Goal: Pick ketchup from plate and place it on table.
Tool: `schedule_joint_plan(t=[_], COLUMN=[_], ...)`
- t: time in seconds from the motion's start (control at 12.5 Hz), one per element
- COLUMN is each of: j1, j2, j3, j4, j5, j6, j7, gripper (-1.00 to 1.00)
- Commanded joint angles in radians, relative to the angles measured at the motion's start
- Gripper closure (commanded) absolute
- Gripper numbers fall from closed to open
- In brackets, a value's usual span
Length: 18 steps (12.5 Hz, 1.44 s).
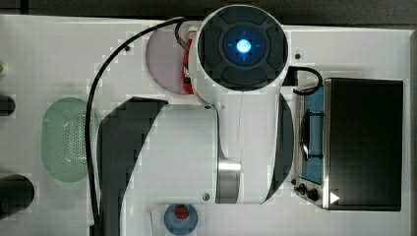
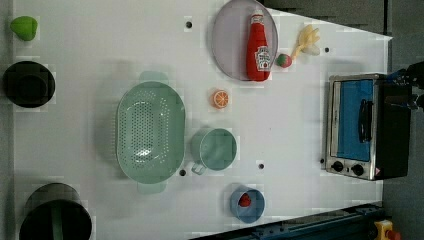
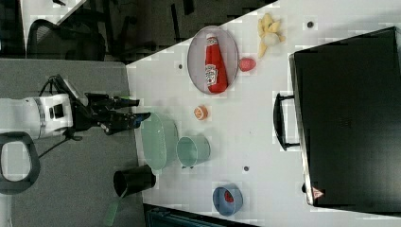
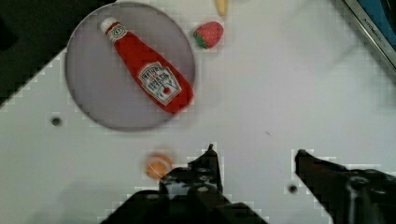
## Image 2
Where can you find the red felt ketchup bottle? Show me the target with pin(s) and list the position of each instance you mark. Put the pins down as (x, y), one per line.
(258, 58)

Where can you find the grey round plate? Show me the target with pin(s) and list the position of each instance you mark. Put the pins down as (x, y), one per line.
(230, 32)

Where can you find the orange slice toy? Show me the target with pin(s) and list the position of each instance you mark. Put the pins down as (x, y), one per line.
(219, 99)

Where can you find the green mug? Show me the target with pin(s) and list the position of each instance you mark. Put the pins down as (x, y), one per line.
(213, 149)

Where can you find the green oval colander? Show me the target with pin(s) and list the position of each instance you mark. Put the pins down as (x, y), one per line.
(150, 132)

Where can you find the small red strawberry toy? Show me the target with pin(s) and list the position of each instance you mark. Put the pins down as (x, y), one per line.
(245, 200)

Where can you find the blue cup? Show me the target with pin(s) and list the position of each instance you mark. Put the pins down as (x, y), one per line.
(254, 211)

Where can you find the peeled banana toy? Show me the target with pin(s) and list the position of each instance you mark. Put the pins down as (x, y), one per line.
(307, 37)

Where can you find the silver black toaster oven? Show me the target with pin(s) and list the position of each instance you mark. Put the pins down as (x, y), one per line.
(368, 127)

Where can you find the black cylindrical pot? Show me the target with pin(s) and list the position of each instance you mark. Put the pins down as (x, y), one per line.
(55, 212)

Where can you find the black round bowl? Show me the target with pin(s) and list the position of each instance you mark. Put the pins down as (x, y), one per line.
(28, 84)

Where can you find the yellow red clamp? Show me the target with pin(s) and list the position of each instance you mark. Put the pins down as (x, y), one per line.
(385, 231)

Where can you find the green pear toy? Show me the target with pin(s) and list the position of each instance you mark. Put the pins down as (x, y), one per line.
(24, 27)

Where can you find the blue metal rail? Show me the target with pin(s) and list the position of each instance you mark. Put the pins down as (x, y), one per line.
(353, 223)

